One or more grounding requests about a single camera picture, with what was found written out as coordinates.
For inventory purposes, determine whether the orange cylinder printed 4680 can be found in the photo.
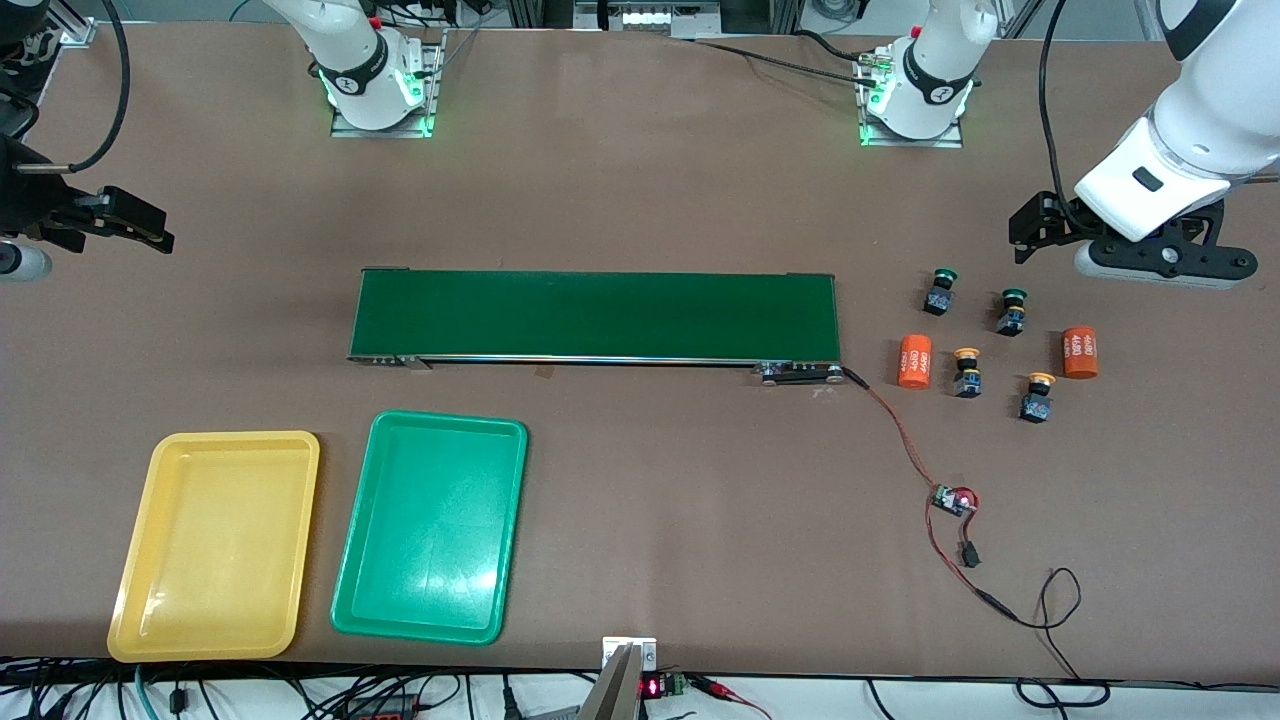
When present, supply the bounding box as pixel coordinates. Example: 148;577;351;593
1062;326;1100;380
897;335;933;390

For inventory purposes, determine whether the aluminium extrusion profile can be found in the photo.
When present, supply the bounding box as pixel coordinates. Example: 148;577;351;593
35;0;98;48

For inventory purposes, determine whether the yellow plastic tray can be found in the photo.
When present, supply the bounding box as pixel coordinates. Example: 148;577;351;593
107;431;321;663

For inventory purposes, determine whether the green plastic tray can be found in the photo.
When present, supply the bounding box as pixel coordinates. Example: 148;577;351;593
330;410;529;646

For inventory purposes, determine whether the green conveyor belt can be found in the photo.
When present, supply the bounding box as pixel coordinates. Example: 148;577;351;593
347;267;846;387

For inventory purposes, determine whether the red clip lead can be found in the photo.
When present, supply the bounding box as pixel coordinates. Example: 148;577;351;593
690;676;776;720

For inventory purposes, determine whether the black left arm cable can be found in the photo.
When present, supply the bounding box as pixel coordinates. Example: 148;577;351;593
1038;0;1081;201

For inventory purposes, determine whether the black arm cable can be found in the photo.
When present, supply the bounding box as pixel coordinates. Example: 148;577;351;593
1038;0;1081;201
15;0;131;176

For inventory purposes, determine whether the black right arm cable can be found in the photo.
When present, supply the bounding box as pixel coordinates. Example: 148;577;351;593
15;0;131;176

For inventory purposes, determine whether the red conveyor power cable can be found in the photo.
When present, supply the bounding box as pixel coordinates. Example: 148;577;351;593
845;368;1021;623

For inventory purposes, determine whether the black cable on tabletop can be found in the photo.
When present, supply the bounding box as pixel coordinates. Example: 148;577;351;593
690;28;881;86

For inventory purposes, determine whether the thin black looped cable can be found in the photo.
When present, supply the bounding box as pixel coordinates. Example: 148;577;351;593
975;568;1113;709

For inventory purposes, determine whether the tangled black cable bundle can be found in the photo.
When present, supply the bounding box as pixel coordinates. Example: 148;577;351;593
0;655;601;720

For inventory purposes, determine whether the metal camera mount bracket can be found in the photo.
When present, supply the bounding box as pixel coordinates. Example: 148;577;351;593
578;636;661;720

